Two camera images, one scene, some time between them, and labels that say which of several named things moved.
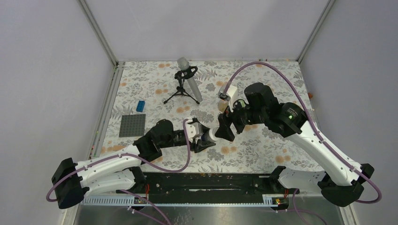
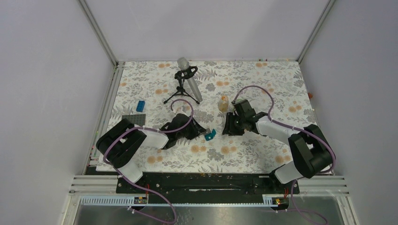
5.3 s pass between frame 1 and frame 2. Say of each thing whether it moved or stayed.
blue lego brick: stayed
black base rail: stayed
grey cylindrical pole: stayed
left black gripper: moved
